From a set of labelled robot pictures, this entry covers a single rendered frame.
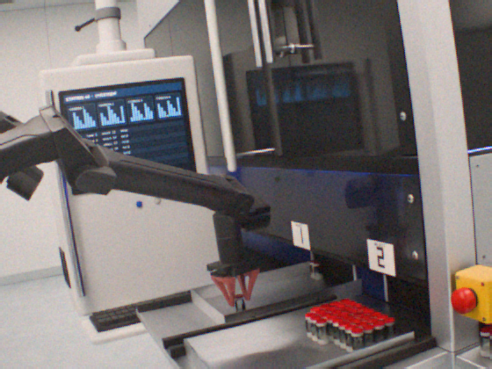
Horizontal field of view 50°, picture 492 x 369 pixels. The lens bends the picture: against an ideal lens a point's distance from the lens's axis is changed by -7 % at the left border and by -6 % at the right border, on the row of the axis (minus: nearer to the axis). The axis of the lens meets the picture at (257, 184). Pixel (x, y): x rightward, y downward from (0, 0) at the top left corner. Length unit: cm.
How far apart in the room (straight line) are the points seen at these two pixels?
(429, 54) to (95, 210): 112
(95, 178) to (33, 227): 541
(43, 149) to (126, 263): 93
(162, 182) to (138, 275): 79
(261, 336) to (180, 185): 34
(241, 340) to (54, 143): 54
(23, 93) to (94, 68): 459
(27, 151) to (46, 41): 554
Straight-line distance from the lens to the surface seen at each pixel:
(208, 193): 107
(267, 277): 148
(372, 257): 110
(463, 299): 86
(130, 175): 95
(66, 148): 85
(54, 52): 635
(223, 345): 111
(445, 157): 90
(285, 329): 115
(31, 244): 630
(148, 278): 176
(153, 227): 174
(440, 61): 90
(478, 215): 95
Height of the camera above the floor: 129
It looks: 6 degrees down
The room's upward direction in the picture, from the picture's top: 8 degrees counter-clockwise
